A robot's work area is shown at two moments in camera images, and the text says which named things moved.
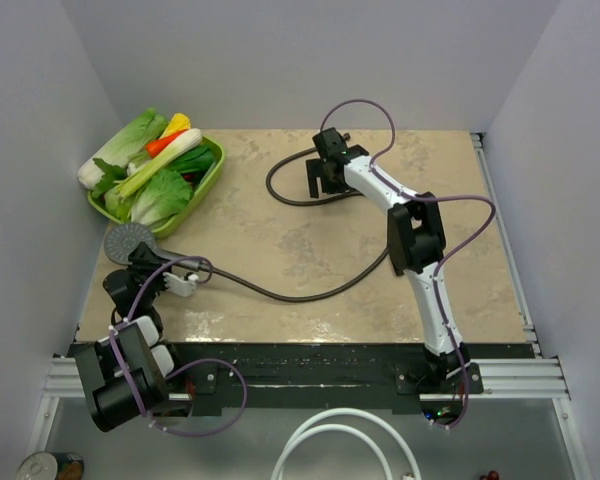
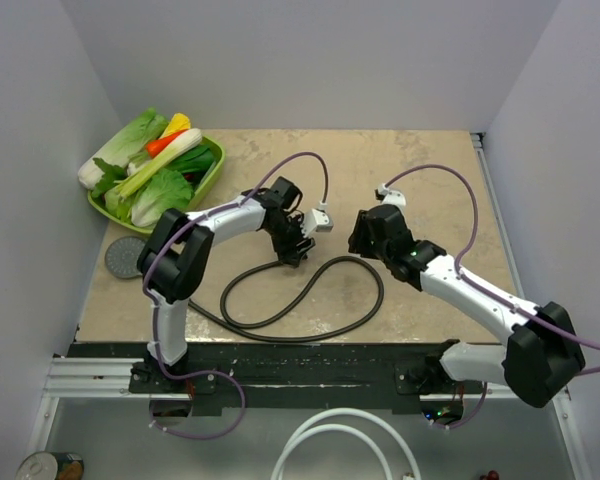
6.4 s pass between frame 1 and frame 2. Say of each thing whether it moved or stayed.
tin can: stayed
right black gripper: moved
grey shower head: moved
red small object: stayed
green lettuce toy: stayed
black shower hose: moved
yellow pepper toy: stayed
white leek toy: stayed
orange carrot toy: stayed
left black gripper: moved
